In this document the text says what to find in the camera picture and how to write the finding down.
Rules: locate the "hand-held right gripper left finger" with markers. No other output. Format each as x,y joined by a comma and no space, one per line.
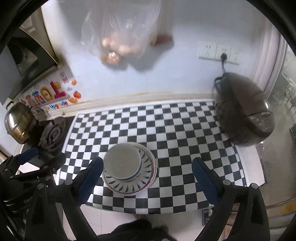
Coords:
89,180

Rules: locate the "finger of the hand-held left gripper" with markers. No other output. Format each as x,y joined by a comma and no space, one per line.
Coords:
55,162
27,154

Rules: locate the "colourful wall sticker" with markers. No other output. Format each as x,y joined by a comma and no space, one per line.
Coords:
48,92

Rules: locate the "stainless steel pot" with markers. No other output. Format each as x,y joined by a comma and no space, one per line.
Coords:
18,122

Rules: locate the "black and white checkered cloth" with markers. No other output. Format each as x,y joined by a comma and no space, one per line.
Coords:
173,139

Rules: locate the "white framed glass door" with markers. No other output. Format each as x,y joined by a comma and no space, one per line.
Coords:
277,115

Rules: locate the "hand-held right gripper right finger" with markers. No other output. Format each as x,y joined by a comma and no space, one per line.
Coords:
205,183

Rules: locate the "small white plate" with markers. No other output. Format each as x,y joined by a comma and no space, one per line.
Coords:
122,160

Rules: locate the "person's dark clothing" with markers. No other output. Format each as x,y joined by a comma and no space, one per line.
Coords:
134,231

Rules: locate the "small dark floor object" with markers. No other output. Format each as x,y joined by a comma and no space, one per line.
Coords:
206,216

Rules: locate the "brown rice cooker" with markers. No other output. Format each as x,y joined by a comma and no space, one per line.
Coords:
242,104

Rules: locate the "black range hood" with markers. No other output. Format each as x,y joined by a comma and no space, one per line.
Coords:
23,58

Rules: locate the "white wall outlet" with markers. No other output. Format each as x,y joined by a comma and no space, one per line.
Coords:
225,49
235,56
207,49

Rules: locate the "clear plastic bag of eggs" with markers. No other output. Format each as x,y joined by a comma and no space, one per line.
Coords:
120,27

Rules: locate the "black glass gas stove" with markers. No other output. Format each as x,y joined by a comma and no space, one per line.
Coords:
68,124

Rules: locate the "large white plate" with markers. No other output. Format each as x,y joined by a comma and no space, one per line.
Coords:
155,169

